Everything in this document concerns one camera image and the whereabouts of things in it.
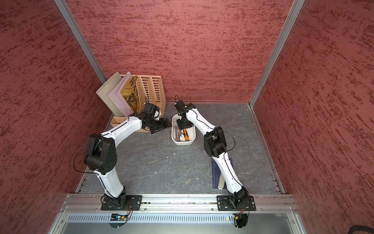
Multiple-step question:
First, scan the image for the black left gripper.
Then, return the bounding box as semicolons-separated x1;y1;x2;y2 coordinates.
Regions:
146;117;172;133

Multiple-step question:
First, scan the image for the orange handled adjustable wrench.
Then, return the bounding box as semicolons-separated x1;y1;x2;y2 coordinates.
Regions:
183;129;190;141

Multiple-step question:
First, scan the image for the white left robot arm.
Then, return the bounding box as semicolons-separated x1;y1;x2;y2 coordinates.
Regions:
83;113;171;206

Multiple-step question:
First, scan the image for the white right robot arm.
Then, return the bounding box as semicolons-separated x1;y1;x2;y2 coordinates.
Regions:
175;100;249;210

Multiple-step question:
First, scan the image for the steel wrench in box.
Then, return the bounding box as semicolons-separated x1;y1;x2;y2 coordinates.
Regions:
174;124;182;142

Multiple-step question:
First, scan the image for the white oval storage box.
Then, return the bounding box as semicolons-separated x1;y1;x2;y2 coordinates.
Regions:
171;114;196;146

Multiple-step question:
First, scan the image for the beige plastic desk organizer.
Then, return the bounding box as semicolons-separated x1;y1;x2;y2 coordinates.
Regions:
116;74;166;117

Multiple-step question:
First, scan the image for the brown illustrated comic book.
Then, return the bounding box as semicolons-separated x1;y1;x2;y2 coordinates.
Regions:
120;76;140;112

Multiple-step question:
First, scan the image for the lilac folder board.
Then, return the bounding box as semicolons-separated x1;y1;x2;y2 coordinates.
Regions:
108;72;133;117

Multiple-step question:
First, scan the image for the grey-green folder board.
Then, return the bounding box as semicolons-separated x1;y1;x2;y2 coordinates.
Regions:
95;71;125;118

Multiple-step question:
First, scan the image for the dark blue notebook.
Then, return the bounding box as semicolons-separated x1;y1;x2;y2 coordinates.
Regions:
211;159;227;190

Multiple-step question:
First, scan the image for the beige eraser case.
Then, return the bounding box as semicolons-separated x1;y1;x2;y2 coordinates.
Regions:
217;173;226;190

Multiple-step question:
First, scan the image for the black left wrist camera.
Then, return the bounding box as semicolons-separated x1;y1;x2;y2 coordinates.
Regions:
141;102;160;119

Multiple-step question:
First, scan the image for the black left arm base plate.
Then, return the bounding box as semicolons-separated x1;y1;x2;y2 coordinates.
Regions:
101;195;143;211

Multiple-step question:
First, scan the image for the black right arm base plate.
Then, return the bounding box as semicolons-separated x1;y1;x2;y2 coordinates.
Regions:
216;196;257;211

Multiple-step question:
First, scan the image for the aluminium front rail frame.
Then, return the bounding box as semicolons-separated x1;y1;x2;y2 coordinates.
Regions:
50;193;306;234

